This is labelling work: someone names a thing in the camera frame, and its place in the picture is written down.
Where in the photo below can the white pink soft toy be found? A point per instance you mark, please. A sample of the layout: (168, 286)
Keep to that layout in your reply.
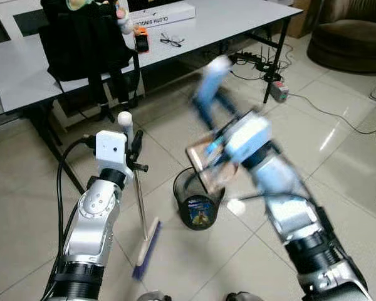
(123, 20)

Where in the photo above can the brown sofa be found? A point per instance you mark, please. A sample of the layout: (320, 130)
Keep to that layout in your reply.
(354, 9)

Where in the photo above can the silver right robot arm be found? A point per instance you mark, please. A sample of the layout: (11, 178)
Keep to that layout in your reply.
(291, 216)

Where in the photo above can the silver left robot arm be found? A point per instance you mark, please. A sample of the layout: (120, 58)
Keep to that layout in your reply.
(94, 219)

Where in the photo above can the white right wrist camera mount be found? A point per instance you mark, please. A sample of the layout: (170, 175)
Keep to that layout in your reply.
(247, 138)

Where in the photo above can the black desk mat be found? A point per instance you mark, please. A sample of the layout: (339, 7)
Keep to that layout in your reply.
(30, 22)

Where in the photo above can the grey power adapter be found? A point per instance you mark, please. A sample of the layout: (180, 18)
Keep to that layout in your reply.
(279, 92)

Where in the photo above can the orange black device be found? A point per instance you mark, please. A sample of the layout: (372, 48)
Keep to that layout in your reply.
(141, 40)

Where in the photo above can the blue bristle broom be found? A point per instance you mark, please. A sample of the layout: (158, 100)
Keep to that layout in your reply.
(149, 243)

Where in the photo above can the white printed carton box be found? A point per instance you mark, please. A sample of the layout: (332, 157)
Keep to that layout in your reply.
(169, 14)

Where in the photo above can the brown round ottoman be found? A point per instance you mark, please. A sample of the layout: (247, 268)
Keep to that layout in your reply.
(348, 47)

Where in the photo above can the black frame glasses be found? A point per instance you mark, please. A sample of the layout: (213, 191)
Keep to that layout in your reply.
(172, 41)

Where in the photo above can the grey left robot foot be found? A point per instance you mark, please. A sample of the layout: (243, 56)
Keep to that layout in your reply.
(153, 296)

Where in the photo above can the black mesh waste bin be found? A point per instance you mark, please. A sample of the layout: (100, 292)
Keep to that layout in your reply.
(197, 210)

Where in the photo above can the black power strip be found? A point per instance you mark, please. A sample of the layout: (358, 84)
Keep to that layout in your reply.
(247, 60)

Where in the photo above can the grey right robot foot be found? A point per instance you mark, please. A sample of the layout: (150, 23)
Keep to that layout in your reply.
(243, 296)

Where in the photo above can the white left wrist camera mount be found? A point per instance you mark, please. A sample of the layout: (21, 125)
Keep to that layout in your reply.
(111, 149)

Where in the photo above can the grey table with black legs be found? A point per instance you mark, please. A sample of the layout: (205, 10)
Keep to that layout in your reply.
(225, 25)

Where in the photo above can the grey robot foot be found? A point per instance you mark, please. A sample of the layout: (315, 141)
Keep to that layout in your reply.
(243, 296)
(153, 296)

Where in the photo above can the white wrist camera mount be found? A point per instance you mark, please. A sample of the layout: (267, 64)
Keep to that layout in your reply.
(111, 149)
(247, 138)

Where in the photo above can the brown cardboard box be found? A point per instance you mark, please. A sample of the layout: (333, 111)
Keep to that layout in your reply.
(301, 15)

